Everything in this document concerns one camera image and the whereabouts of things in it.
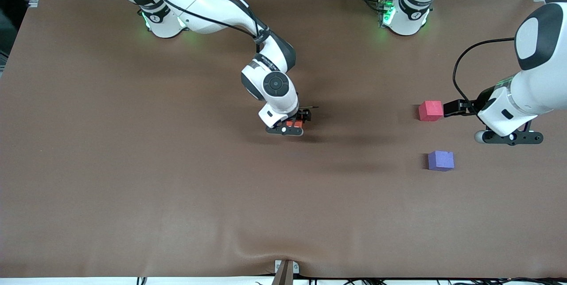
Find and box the red foam block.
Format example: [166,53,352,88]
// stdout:
[418,101,444,122]

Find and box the purple foam block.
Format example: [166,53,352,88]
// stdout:
[427,150,455,172]

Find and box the brown table mat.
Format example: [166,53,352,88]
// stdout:
[0,0,567,279]

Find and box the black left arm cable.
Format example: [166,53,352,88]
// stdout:
[452,38,517,108]

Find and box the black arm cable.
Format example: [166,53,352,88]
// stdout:
[144,0,272,53]
[452,38,517,108]

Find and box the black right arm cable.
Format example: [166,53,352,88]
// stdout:
[144,0,272,53]

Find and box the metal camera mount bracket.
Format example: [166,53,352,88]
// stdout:
[274,259,300,285]

